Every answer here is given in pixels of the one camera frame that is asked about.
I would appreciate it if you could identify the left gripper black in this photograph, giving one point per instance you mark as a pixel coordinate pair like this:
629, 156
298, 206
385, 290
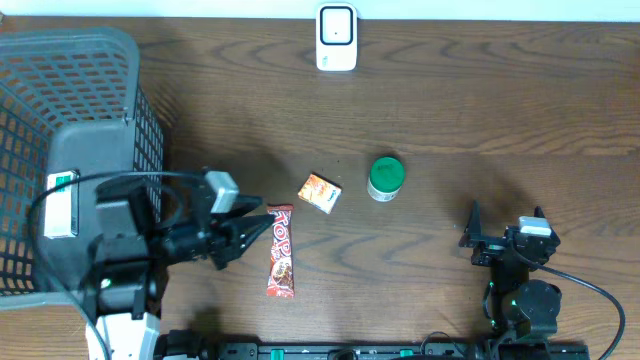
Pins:
227, 240

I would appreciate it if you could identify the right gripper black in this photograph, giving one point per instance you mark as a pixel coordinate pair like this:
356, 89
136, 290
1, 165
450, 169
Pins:
491, 246

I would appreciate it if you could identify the red chocolate bar wrapper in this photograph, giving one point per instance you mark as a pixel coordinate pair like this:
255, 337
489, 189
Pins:
281, 278

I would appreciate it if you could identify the small orange snack box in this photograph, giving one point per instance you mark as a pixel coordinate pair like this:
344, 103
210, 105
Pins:
320, 193

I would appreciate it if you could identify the green-lidded jar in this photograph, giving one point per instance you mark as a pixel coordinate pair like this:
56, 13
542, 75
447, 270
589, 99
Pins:
386, 177

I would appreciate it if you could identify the white green-labelled box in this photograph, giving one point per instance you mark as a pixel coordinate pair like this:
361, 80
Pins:
61, 217

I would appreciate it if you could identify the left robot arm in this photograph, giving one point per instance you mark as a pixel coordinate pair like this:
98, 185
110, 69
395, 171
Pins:
133, 251

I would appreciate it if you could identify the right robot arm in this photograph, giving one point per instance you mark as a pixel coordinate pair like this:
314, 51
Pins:
522, 312

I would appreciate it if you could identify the white barcode scanner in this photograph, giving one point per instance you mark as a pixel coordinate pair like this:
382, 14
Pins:
336, 37

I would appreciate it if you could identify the grey plastic basket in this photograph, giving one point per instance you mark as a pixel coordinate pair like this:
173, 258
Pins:
70, 101

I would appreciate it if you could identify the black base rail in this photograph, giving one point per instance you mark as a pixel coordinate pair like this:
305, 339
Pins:
370, 351

